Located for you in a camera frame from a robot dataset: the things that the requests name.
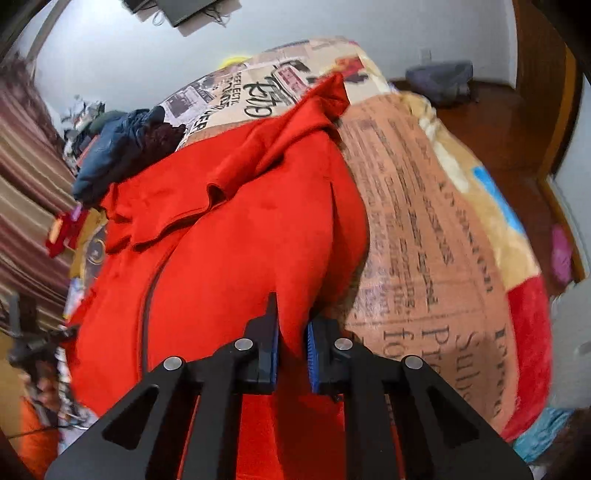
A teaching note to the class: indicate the yellow pillow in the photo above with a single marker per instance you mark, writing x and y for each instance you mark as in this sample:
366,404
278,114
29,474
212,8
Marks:
233,60

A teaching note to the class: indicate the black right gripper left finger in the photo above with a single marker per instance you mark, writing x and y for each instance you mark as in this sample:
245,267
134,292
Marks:
182,420

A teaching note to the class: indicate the red fleece jacket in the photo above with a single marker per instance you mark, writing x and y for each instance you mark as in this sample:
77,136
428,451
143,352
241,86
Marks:
197,243

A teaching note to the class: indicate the newspaper print blanket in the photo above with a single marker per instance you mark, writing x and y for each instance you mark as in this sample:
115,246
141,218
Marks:
450,273

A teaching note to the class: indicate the blue denim garment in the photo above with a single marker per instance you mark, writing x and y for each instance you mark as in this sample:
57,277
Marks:
119,144

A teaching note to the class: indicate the striped brown curtain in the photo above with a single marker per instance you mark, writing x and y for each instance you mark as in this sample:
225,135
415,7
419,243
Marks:
35,188

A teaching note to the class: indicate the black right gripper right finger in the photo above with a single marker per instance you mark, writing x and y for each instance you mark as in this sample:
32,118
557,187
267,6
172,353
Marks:
402,419

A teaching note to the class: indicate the wall mounted television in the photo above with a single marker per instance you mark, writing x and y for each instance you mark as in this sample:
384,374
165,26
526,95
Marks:
185,16

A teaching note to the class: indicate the dark green garment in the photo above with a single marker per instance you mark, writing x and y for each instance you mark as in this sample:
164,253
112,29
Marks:
97,125

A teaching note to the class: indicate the wooden door frame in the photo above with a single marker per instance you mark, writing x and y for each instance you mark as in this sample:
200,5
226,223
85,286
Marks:
550,80

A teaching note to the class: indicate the red toy figure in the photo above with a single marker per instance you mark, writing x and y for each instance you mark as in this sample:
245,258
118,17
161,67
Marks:
65,230

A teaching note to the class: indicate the grey bag on floor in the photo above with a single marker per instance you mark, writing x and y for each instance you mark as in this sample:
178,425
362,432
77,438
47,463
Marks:
442,83

